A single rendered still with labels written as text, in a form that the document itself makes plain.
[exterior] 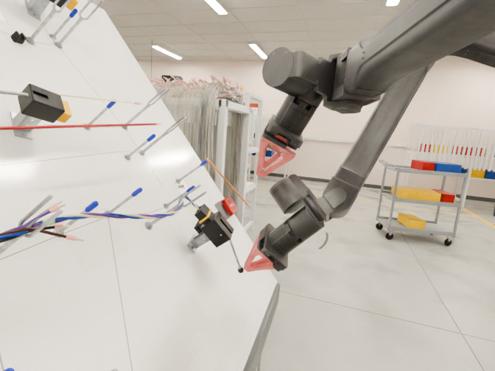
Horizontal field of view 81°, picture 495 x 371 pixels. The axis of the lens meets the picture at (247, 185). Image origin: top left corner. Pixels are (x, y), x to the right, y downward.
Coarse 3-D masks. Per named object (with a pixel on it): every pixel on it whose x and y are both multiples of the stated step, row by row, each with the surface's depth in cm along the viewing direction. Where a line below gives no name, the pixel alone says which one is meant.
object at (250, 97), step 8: (208, 96) 349; (248, 96) 306; (256, 96) 332; (248, 104) 308; (256, 144) 369; (248, 152) 330; (256, 152) 370; (256, 160) 372; (256, 168) 374; (256, 176) 375; (248, 184) 364; (256, 184) 380; (248, 224) 374
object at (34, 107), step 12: (24, 96) 41; (36, 96) 40; (48, 96) 42; (60, 96) 44; (24, 108) 40; (36, 108) 41; (48, 108) 42; (60, 108) 43; (12, 120) 44; (24, 120) 43; (36, 120) 44; (48, 120) 44; (24, 132) 44
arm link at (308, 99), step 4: (312, 88) 47; (308, 92) 47; (312, 92) 47; (316, 92) 47; (296, 96) 49; (300, 96) 48; (304, 96) 48; (308, 96) 48; (312, 96) 48; (316, 96) 48; (320, 96) 48; (296, 100) 49; (300, 100) 49; (304, 100) 48; (308, 100) 48; (312, 100) 48; (316, 100) 48; (320, 100) 49; (308, 104) 49; (312, 104) 48; (316, 104) 49
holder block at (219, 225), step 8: (216, 216) 61; (208, 224) 60; (216, 224) 60; (224, 224) 63; (208, 232) 61; (216, 232) 61; (224, 232) 61; (232, 232) 63; (216, 240) 62; (224, 240) 61
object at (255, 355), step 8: (272, 296) 84; (272, 304) 80; (272, 312) 80; (264, 320) 73; (272, 320) 82; (264, 328) 70; (256, 336) 67; (264, 336) 72; (256, 344) 64; (256, 352) 63; (248, 360) 60; (256, 360) 64; (248, 368) 58; (256, 368) 65
